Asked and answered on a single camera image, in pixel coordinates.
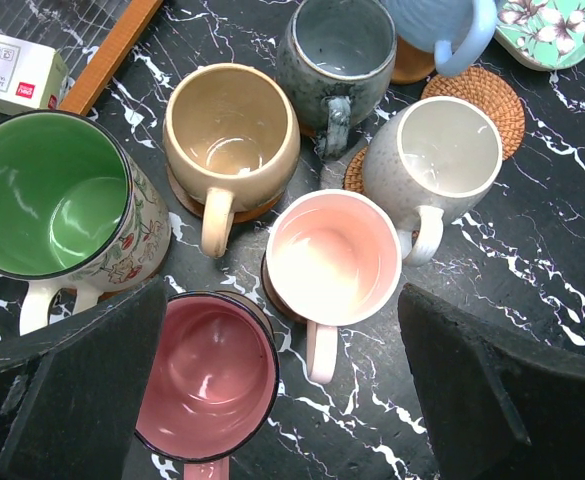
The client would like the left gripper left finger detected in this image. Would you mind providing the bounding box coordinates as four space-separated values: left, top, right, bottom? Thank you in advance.
0 278 167 479

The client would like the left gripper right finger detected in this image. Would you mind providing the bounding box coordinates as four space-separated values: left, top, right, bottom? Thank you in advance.
398 284 585 479

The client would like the pink halloween mug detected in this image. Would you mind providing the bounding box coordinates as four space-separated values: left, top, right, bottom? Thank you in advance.
136 291 279 479

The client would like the green inside mug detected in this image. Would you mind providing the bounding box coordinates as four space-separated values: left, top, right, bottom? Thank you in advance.
0 110 171 334

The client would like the pale pink mug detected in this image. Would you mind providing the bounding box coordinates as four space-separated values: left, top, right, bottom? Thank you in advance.
264 189 402 384

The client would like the white cream mug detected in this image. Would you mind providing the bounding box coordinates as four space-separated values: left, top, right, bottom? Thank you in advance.
362 96 503 267

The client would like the brown ringed wooden saucer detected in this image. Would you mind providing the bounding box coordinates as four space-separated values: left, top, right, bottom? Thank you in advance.
166 166 283 224

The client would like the woven rattan coaster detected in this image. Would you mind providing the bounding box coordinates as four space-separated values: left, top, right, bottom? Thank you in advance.
343 147 367 194
421 66 525 160

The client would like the brown stoneware mug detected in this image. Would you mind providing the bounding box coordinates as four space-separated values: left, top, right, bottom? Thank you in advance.
163 63 301 258

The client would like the light wood coaster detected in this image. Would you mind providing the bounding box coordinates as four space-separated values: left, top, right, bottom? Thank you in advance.
391 37 435 85

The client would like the green floral tray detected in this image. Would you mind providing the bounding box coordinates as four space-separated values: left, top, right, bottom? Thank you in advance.
495 0 585 71

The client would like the blue mug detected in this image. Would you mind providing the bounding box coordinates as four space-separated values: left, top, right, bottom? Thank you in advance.
383 0 503 77

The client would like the grey mug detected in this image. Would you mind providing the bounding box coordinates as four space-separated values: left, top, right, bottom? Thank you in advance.
276 0 397 158

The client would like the orange wooden shelf rack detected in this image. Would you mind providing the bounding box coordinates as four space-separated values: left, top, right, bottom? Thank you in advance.
0 0 166 284

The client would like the orange ringed wooden saucer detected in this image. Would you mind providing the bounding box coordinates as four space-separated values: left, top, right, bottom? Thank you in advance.
62 287 132 303

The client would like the white green small box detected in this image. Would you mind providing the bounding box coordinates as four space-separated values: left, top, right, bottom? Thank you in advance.
0 34 69 115

